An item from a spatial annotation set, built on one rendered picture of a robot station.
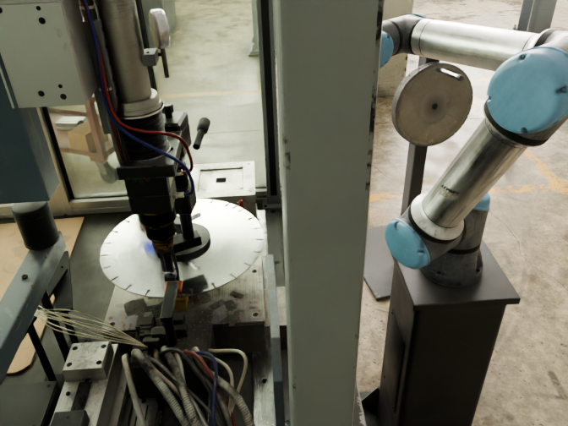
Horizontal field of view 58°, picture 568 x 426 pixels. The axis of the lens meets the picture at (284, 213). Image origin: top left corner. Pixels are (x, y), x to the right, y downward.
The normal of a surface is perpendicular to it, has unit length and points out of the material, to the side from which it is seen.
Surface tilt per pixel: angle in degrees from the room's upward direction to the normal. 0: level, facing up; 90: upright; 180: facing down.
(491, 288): 0
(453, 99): 86
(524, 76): 83
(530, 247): 0
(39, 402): 0
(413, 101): 86
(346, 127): 90
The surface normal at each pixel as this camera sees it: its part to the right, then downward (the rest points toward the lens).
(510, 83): -0.75, 0.29
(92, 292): -0.03, -0.83
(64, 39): 0.07, 0.55
